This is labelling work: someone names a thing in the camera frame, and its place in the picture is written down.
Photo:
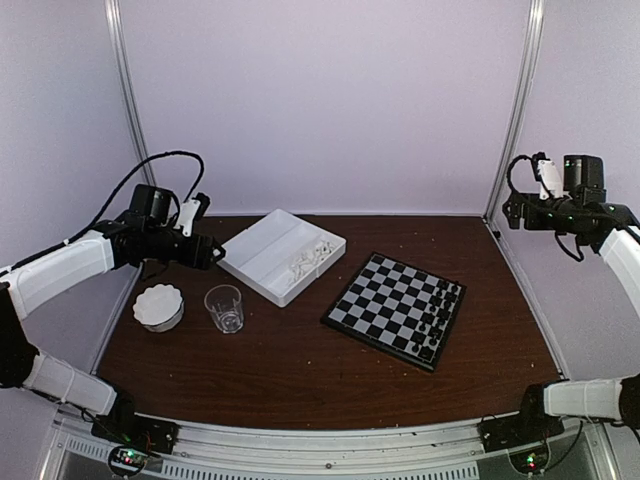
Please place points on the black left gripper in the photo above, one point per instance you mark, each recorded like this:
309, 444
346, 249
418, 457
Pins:
198, 255

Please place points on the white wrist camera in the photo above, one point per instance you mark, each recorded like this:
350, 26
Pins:
547, 176
192, 211

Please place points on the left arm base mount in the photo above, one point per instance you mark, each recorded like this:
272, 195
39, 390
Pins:
138, 446

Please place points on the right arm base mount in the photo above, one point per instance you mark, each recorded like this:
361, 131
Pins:
526, 442

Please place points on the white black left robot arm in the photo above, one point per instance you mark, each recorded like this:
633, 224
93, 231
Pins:
24, 289

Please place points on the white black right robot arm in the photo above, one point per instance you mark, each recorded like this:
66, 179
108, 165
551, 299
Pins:
609, 400

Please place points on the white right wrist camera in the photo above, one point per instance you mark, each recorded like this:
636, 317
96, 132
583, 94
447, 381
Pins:
547, 176

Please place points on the left aluminium frame post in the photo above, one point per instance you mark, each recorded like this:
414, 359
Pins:
116, 32

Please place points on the row of black chess pieces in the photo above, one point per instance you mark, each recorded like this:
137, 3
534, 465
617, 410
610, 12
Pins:
439, 301

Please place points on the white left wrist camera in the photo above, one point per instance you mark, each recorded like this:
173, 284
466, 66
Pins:
192, 211

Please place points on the white plastic compartment tray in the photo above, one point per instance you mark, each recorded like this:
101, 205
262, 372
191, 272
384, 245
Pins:
260, 255

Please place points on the front aluminium rail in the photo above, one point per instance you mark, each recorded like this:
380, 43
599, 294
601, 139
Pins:
440, 451

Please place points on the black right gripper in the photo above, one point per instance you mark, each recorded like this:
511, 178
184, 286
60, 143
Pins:
532, 221

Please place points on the white scalloped bowl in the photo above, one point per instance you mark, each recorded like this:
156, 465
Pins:
159, 308

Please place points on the right aluminium frame post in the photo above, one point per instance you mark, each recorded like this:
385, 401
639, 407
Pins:
527, 69

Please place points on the black white chess board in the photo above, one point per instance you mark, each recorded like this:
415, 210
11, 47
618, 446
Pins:
377, 307

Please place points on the aluminium frame post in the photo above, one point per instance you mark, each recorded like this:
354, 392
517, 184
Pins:
527, 69
116, 32

